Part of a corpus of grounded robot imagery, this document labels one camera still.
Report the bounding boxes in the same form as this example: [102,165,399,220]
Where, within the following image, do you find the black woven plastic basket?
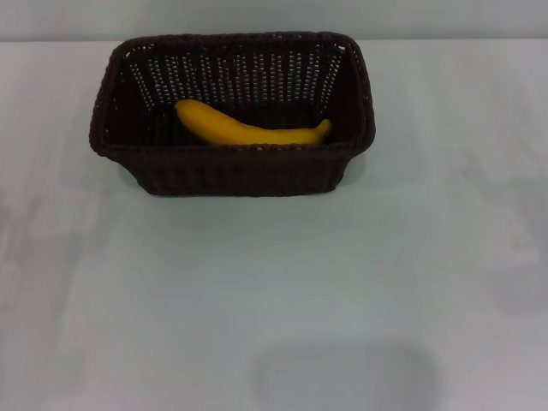
[87,30,378,198]

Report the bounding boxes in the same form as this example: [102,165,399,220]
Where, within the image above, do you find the yellow banana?
[174,99,333,146]

